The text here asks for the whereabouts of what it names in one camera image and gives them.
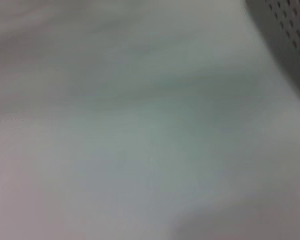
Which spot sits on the grey perforated storage bin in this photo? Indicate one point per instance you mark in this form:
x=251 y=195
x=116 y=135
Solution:
x=290 y=30

